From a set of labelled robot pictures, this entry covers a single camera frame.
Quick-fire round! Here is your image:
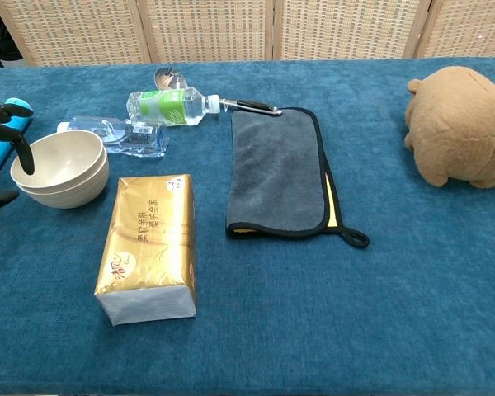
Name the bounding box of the woven folding screen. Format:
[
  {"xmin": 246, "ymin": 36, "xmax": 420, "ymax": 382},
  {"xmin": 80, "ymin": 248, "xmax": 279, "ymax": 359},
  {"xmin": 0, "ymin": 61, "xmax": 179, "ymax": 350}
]
[{"xmin": 0, "ymin": 0, "xmax": 495, "ymax": 68}]

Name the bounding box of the grey towel black edge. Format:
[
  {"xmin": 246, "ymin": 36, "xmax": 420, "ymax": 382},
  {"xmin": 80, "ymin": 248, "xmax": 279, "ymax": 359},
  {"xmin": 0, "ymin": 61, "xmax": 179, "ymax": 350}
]
[{"xmin": 224, "ymin": 106, "xmax": 371, "ymax": 249}]

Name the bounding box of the black label water bottle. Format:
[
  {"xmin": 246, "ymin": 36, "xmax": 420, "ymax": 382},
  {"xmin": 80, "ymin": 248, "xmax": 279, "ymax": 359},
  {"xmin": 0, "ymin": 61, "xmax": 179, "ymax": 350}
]
[{"xmin": 56, "ymin": 116, "xmax": 170, "ymax": 159}]

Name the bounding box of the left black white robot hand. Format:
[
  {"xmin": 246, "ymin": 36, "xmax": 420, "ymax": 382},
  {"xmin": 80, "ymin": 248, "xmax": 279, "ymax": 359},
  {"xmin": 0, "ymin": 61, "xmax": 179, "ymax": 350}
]
[{"xmin": 0, "ymin": 103, "xmax": 36, "ymax": 211}]

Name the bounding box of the cream bowl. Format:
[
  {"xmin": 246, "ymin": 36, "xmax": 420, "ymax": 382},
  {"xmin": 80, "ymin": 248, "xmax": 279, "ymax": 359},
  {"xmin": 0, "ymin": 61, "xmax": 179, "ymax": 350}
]
[
  {"xmin": 16, "ymin": 150, "xmax": 111, "ymax": 210},
  {"xmin": 10, "ymin": 129, "xmax": 107, "ymax": 196}
]

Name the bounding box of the gold tissue pack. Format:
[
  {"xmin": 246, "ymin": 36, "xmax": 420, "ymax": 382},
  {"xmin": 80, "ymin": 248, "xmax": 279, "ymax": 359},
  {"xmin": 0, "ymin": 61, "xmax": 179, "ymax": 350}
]
[{"xmin": 93, "ymin": 173, "xmax": 198, "ymax": 327}]

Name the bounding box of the metal ladle black handle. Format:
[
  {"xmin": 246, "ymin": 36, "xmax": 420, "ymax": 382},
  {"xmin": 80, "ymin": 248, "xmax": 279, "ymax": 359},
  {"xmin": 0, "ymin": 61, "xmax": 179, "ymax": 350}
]
[{"xmin": 153, "ymin": 67, "xmax": 283, "ymax": 117}]

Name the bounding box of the green label water bottle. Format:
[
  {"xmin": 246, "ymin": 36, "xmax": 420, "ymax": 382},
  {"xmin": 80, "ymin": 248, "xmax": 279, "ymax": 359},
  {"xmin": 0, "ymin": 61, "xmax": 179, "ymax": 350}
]
[{"xmin": 126, "ymin": 87, "xmax": 221, "ymax": 128}]

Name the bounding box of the brown plush toy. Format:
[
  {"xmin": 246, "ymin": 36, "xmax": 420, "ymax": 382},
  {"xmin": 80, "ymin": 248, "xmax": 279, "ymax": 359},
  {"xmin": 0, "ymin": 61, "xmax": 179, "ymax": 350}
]
[{"xmin": 403, "ymin": 65, "xmax": 495, "ymax": 190}]

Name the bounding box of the blue tablecloth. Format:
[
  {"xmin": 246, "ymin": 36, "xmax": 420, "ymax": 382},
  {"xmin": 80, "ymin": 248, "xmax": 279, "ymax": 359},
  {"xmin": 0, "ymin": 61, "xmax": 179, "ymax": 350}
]
[{"xmin": 0, "ymin": 57, "xmax": 495, "ymax": 396}]

